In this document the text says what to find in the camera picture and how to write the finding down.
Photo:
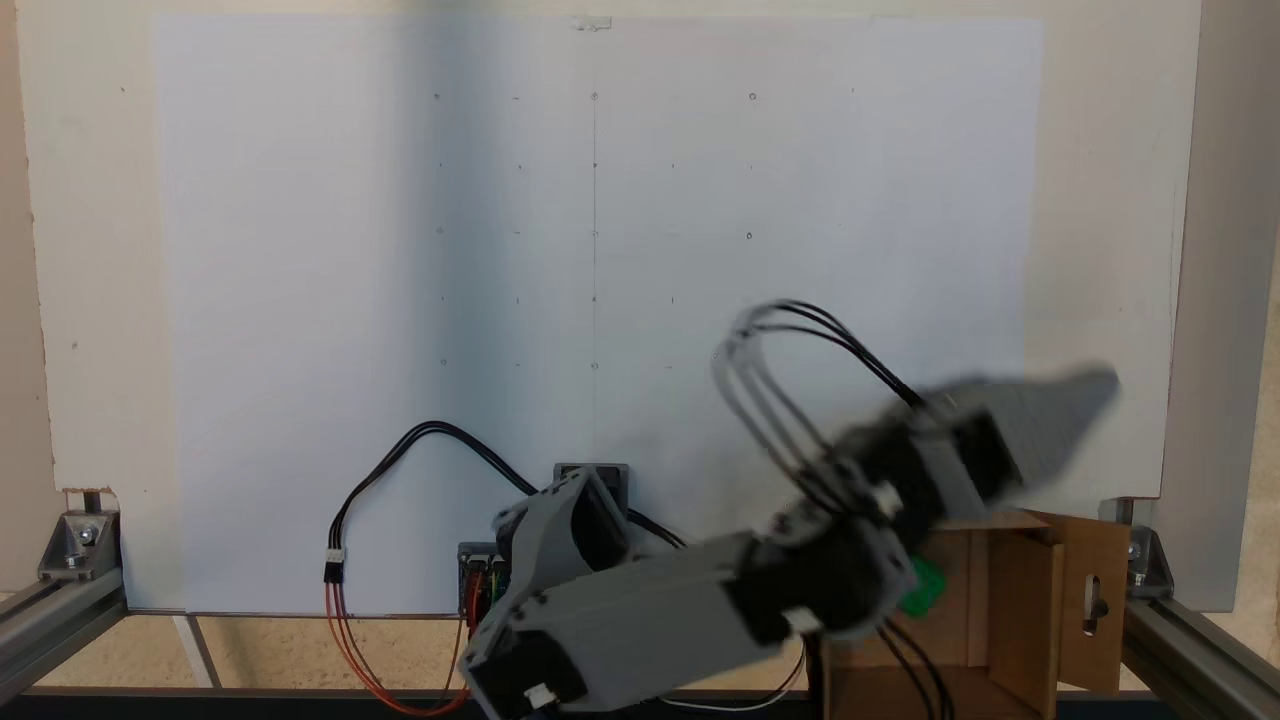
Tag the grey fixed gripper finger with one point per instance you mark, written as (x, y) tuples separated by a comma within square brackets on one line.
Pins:
[(1050, 415)]

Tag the green dice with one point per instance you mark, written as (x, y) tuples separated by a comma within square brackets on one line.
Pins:
[(922, 587)]

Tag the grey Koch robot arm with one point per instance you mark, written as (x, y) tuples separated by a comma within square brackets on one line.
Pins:
[(640, 620)]

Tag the brown cardboard box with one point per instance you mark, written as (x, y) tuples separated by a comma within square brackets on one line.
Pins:
[(1020, 600)]

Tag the small motor driver board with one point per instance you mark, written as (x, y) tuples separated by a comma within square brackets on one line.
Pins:
[(475, 575)]

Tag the clear tape strip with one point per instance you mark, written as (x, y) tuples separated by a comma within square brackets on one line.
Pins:
[(593, 24)]

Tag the large white paper sheet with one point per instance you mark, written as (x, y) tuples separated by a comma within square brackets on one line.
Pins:
[(300, 300)]

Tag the metal corner bracket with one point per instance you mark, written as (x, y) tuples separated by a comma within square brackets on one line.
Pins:
[(75, 545), (1148, 560)]

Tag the aluminium frame rail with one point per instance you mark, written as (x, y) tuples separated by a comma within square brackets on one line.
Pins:
[(1200, 650), (50, 625)]

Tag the black frame bar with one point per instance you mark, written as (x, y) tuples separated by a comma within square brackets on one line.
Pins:
[(200, 705)]

